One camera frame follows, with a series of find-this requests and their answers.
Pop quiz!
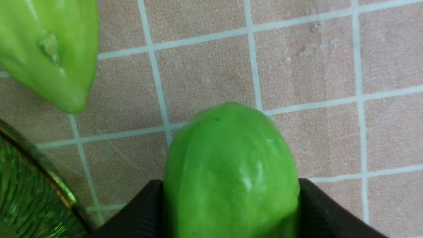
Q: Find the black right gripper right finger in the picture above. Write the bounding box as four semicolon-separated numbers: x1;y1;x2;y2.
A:
299;178;386;238

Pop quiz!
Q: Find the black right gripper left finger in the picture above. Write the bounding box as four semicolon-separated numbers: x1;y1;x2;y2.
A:
89;180;164;238

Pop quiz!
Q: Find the green toy bitter gourd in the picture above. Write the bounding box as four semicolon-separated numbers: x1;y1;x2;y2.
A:
163;102;300;238

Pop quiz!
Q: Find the green glass plate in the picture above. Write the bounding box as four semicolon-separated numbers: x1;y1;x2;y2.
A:
0;120;94;238

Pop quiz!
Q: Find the pink checked tablecloth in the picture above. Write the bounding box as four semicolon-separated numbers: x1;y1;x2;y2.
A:
1;0;423;238

